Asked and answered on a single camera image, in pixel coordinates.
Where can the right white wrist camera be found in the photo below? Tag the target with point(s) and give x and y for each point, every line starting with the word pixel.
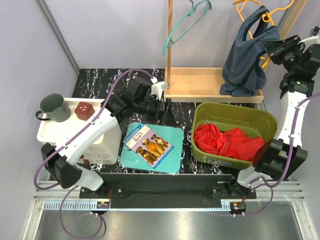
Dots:
pixel 314 37

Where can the teal cutting mat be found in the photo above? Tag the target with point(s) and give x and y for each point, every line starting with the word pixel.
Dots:
pixel 170 165

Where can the white plastic storage box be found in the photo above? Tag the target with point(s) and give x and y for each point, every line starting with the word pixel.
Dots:
pixel 104 150

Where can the dark green metal mug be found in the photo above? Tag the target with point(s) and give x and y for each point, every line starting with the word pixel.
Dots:
pixel 53 107

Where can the aluminium rail frame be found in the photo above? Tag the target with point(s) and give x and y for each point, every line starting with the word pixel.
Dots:
pixel 278 214

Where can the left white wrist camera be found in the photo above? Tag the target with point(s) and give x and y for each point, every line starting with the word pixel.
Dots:
pixel 158 87

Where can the orange hanger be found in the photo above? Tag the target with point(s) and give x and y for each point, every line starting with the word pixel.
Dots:
pixel 266 18

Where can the olive green plastic basket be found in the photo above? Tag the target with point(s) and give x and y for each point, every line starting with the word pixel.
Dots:
pixel 253 122

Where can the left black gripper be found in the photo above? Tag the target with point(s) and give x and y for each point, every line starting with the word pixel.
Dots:
pixel 166 117

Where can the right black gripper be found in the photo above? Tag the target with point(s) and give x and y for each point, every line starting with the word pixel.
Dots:
pixel 271 46

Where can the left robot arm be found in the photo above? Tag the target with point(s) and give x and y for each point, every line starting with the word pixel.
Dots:
pixel 139 97

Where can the red tank top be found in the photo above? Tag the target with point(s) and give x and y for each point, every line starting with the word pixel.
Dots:
pixel 233 143

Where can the wooden clothes rack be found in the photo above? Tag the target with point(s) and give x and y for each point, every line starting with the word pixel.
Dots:
pixel 202 84

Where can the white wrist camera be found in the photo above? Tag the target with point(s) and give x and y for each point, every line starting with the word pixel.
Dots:
pixel 314 37
pixel 158 87

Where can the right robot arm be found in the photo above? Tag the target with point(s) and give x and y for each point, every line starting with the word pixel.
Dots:
pixel 278 158

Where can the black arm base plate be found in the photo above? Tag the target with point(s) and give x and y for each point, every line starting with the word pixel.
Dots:
pixel 143 191

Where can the brown red small block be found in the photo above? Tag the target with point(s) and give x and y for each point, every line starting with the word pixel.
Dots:
pixel 84 110

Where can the dog picture book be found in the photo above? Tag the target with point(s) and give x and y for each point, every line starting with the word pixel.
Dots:
pixel 148 145

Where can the navy blue tank top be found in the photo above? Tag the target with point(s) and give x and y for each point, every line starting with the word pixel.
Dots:
pixel 241 72

